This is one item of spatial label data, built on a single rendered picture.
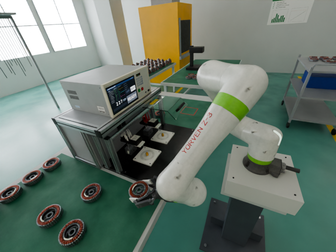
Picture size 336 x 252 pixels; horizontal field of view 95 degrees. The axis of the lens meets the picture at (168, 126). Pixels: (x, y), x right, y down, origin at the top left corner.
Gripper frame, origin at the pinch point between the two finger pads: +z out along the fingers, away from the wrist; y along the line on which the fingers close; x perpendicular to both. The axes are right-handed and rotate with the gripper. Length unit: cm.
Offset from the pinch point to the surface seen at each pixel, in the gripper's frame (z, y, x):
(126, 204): 8.6, 6.7, 2.9
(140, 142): 12.4, -28.3, -14.5
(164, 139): 10.6, -48.6, -1.8
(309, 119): -85, -235, 124
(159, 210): -7.0, 2.0, 12.5
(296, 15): -140, -560, 7
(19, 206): 58, 33, -26
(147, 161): 10.3, -22.4, -1.7
